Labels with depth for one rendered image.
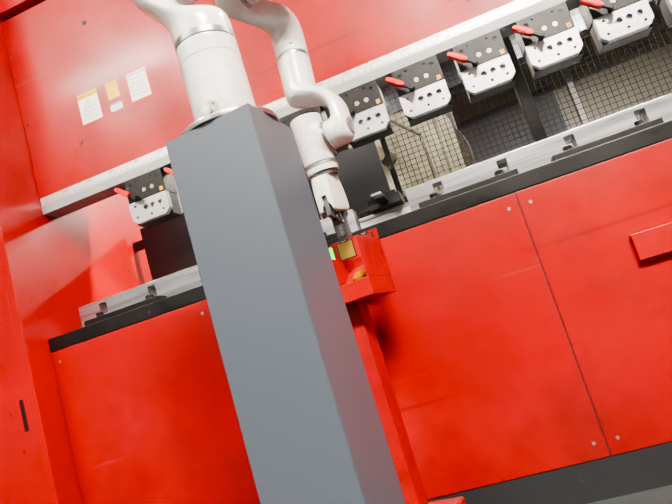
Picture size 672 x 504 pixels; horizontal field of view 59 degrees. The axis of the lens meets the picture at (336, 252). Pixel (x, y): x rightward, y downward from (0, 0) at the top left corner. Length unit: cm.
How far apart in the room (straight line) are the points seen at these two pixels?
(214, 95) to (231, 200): 21
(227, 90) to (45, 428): 134
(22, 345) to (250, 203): 129
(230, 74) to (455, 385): 102
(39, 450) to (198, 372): 55
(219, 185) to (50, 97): 153
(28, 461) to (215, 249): 129
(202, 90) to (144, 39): 122
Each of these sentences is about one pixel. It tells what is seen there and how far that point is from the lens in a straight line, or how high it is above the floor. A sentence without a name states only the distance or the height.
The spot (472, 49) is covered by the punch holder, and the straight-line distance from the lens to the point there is 195.
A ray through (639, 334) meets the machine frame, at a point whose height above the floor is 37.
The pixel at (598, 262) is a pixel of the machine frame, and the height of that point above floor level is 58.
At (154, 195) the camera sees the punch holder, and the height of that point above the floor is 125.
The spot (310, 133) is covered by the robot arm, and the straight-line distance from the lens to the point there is 152.
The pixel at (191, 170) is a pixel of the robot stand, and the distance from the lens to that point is 108.
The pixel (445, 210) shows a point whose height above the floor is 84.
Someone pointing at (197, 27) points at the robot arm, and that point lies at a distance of 120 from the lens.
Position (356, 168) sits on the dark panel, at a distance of 245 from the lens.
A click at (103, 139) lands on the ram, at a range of 231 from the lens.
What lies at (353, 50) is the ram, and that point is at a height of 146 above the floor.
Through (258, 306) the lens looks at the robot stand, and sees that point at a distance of 99.
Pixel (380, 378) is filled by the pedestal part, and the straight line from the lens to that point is 149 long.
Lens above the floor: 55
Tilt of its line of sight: 9 degrees up
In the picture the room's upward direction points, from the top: 17 degrees counter-clockwise
